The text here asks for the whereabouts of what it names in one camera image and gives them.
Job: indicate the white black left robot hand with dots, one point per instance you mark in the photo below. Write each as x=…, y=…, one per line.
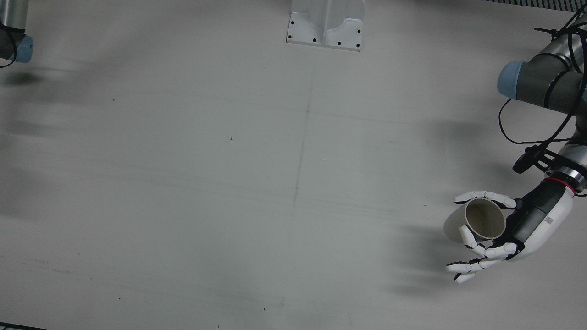
x=536, y=215

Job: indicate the tall tan cup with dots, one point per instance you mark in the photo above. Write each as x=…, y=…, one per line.
x=481, y=220

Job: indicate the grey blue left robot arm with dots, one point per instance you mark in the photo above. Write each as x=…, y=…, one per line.
x=545, y=82

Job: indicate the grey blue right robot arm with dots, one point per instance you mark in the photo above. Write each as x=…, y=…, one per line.
x=13, y=27

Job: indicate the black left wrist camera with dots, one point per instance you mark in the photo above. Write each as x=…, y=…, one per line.
x=527, y=160

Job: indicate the white pedestal mount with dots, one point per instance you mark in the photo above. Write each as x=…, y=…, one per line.
x=325, y=23

